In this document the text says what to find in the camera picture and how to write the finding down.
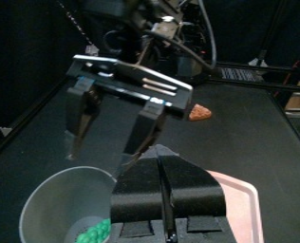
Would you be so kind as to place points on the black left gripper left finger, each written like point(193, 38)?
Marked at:
point(136, 190)

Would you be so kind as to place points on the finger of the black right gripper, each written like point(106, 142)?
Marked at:
point(78, 107)
point(147, 126)

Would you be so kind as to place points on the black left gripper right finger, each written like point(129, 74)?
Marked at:
point(195, 193)

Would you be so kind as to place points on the green toy grapes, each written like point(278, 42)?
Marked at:
point(96, 233)

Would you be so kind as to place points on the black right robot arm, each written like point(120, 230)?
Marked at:
point(157, 19)

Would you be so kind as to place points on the pink tray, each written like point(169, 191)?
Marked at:
point(241, 209)

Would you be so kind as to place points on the orange toy food piece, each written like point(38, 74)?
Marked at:
point(199, 113)

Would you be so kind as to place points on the black vented box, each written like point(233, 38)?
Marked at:
point(237, 74)

